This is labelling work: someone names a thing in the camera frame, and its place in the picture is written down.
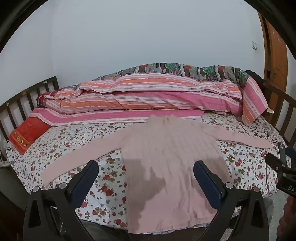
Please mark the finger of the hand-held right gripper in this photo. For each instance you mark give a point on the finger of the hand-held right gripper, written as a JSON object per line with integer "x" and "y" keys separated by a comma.
{"x": 274, "y": 162}
{"x": 289, "y": 155}

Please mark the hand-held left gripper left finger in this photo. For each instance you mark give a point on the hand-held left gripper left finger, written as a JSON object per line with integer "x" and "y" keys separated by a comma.
{"x": 84, "y": 183}

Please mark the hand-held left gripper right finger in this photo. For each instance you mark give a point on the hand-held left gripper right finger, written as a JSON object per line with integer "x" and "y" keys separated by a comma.
{"x": 208, "y": 183}

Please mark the pink knit sweater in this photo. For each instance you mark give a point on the pink knit sweater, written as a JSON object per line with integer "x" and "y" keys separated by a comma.
{"x": 166, "y": 150}

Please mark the person's right hand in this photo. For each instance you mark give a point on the person's right hand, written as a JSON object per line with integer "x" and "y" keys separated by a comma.
{"x": 289, "y": 215}

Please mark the small-print floral cloth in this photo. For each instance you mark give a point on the small-print floral cloth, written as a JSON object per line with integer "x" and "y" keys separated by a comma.
{"x": 270, "y": 129}

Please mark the white rose-print bed sheet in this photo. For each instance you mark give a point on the white rose-print bed sheet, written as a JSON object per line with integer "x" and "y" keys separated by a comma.
{"x": 69, "y": 139}

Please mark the dark bedside cabinet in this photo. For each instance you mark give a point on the dark bedside cabinet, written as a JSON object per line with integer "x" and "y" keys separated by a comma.
{"x": 11, "y": 197}

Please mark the red embroidered pillow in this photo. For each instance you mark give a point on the red embroidered pillow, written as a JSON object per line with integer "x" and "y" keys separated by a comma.
{"x": 27, "y": 134}

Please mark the black cloth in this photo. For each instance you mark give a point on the black cloth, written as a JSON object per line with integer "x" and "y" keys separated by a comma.
{"x": 255, "y": 77}

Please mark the brown wooden door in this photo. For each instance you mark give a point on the brown wooden door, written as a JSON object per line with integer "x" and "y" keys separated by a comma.
{"x": 275, "y": 58}

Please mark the pink orange striped quilt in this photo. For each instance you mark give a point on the pink orange striped quilt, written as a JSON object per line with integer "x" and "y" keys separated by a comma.
{"x": 138, "y": 97}

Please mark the dark wooden headboard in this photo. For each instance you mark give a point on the dark wooden headboard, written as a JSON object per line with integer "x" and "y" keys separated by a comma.
{"x": 49, "y": 81}

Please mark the dark floral patchwork quilt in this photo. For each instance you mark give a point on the dark floral patchwork quilt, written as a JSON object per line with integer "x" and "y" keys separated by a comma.
{"x": 173, "y": 68}

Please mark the white wall switch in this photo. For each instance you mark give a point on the white wall switch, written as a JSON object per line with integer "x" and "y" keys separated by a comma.
{"x": 254, "y": 45}

